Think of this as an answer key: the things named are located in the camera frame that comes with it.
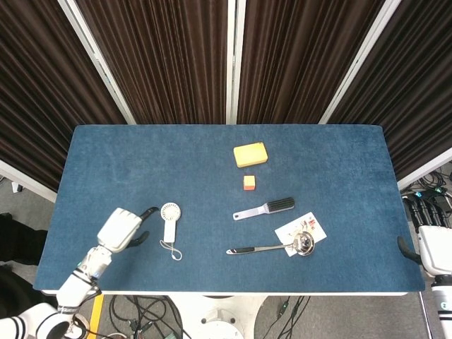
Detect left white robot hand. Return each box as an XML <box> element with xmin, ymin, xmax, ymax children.
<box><xmin>95</xmin><ymin>207</ymin><xmax>160</xmax><ymax>254</ymax></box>

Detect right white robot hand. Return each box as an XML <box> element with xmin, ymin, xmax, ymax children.
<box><xmin>396</xmin><ymin>197</ymin><xmax>452</xmax><ymax>278</ymax></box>

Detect white handheld fan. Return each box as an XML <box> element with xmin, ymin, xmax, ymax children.
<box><xmin>158</xmin><ymin>201</ymin><xmax>184</xmax><ymax>261</ymax></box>

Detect white printed card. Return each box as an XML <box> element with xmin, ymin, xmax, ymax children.
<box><xmin>274</xmin><ymin>211</ymin><xmax>328</xmax><ymax>257</ymax></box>

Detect blue table cloth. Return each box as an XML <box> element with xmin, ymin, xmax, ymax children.
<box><xmin>32</xmin><ymin>124</ymin><xmax>426</xmax><ymax>293</ymax></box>

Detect white table base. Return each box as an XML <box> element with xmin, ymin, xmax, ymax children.
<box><xmin>169</xmin><ymin>295</ymin><xmax>269</xmax><ymax>339</ymax></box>

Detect yellow sponge block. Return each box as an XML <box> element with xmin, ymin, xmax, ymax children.
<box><xmin>232</xmin><ymin>141</ymin><xmax>268</xmax><ymax>168</ymax></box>

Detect brown pleated curtain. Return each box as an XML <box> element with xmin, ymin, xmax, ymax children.
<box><xmin>0</xmin><ymin>0</ymin><xmax>452</xmax><ymax>194</ymax></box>

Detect power strip with cables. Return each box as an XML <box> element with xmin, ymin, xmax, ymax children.
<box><xmin>400</xmin><ymin>165</ymin><xmax>452</xmax><ymax>213</ymax></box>

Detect black floor cable bundle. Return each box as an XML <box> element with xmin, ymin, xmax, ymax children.
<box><xmin>108</xmin><ymin>295</ymin><xmax>184</xmax><ymax>339</ymax></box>

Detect steel ladle with black handle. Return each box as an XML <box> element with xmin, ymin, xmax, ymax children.
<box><xmin>225</xmin><ymin>232</ymin><xmax>316</xmax><ymax>257</ymax></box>

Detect grey handled black brush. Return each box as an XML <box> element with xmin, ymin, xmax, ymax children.
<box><xmin>232</xmin><ymin>196</ymin><xmax>296</xmax><ymax>222</ymax></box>

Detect black cable with green plug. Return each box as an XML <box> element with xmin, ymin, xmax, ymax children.
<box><xmin>254</xmin><ymin>295</ymin><xmax>311</xmax><ymax>339</ymax></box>

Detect white partition frame post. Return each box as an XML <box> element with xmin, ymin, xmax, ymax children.
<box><xmin>225</xmin><ymin>0</ymin><xmax>246</xmax><ymax>125</ymax></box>

